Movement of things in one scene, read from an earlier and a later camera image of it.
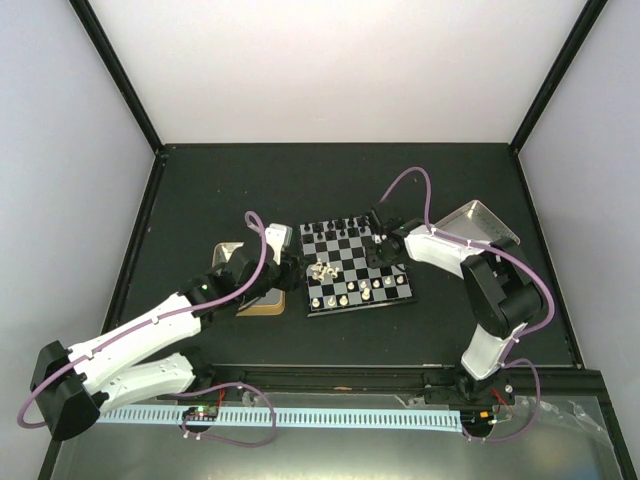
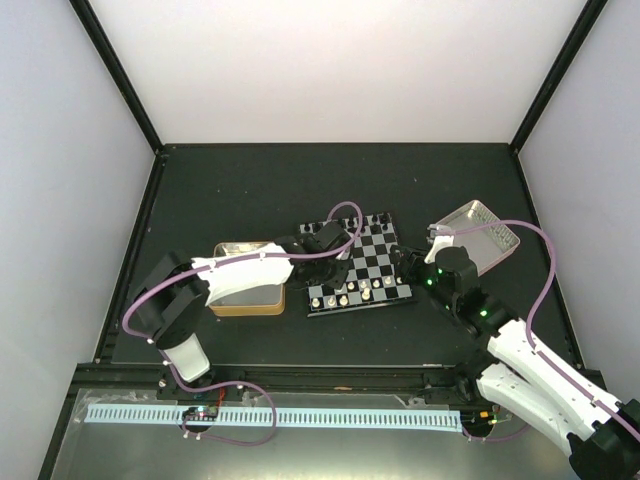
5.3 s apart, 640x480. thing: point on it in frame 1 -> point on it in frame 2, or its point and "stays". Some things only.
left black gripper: [292, 274] -> [337, 280]
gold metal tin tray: [271, 304] stays
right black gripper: [396, 262] -> [409, 264]
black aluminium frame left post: [121, 72] stays
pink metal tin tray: [475, 222] stays
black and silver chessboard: [339, 280] stays
